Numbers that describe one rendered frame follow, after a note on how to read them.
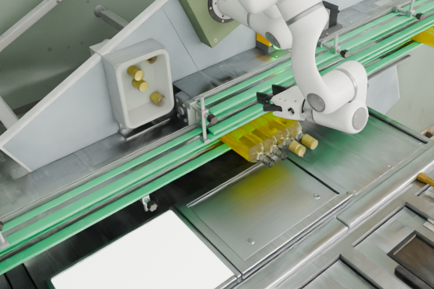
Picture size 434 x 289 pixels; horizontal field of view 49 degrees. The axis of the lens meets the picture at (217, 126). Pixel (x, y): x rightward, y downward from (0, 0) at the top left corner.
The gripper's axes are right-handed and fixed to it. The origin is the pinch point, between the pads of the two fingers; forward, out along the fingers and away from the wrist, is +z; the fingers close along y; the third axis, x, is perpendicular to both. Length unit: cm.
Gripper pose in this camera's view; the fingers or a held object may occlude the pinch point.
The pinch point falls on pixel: (270, 94)
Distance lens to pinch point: 126.1
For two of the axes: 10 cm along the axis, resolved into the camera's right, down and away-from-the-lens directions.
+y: 7.8, -3.9, 4.8
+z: -5.9, -2.3, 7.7
